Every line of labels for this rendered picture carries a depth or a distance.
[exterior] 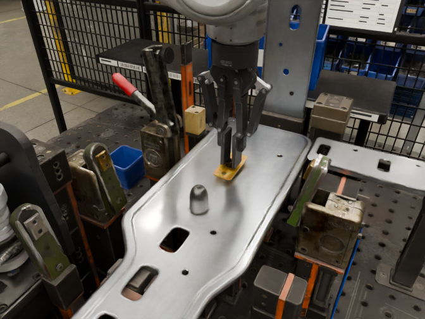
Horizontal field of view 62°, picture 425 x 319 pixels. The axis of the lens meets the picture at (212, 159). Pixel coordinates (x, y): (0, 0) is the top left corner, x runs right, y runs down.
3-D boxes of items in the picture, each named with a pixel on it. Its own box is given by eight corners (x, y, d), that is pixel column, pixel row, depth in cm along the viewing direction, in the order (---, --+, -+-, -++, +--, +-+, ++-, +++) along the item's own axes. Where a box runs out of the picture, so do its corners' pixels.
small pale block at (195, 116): (201, 235, 95) (198, 114, 74) (190, 230, 96) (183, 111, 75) (207, 226, 97) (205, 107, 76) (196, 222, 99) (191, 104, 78)
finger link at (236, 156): (238, 128, 65) (242, 130, 65) (238, 160, 69) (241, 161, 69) (231, 136, 63) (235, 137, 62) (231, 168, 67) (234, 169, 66)
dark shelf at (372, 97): (385, 126, 83) (389, 114, 81) (95, 63, 117) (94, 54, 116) (393, 91, 99) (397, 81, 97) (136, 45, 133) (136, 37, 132)
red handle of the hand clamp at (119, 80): (167, 128, 69) (108, 75, 69) (163, 135, 70) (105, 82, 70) (179, 119, 72) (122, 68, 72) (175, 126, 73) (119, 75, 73)
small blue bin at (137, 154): (129, 193, 109) (124, 169, 104) (104, 183, 113) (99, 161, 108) (150, 174, 117) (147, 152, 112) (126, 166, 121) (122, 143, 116)
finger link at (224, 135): (224, 134, 63) (221, 133, 64) (223, 166, 67) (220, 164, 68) (231, 127, 65) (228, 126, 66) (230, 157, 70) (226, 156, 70)
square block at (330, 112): (319, 228, 97) (348, 111, 76) (291, 219, 100) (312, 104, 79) (326, 211, 103) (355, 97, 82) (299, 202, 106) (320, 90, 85)
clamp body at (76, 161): (125, 319, 76) (90, 183, 54) (85, 297, 80) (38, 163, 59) (150, 286, 82) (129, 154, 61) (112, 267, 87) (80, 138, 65)
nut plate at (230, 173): (230, 180, 65) (230, 175, 64) (212, 175, 66) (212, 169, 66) (248, 157, 71) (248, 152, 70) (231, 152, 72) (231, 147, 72)
